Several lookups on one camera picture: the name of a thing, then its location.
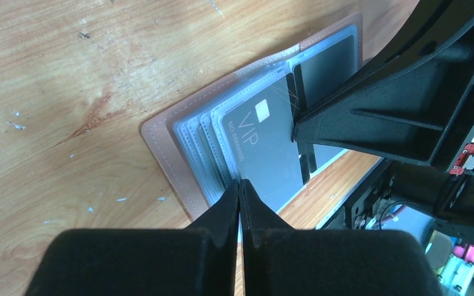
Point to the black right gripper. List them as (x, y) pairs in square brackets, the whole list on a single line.
[(414, 103)]

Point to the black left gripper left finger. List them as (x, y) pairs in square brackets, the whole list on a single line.
[(197, 260)]

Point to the grey VIP card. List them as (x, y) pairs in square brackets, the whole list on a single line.
[(259, 135)]

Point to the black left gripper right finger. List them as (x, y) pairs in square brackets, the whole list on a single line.
[(282, 260)]

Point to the dark grey card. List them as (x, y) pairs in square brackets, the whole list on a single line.
[(319, 70)]

